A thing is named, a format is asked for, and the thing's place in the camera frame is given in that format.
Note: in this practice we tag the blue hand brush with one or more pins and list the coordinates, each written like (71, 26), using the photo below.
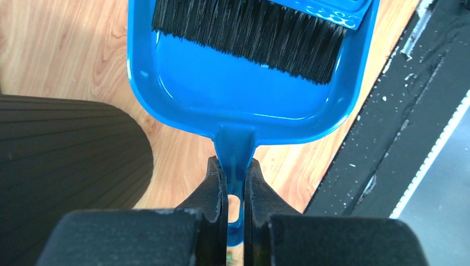
(301, 38)

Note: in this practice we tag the blue dustpan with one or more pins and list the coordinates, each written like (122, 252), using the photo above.
(239, 104)

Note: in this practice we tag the white slotted cable duct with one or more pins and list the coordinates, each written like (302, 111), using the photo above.
(432, 155)

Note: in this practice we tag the black trash bucket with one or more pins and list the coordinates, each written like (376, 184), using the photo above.
(62, 155)

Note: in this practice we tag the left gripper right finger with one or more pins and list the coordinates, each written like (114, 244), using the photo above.
(260, 203)

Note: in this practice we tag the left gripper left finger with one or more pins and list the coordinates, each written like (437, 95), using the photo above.
(210, 199)

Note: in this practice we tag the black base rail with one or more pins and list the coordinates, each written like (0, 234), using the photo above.
(411, 103)

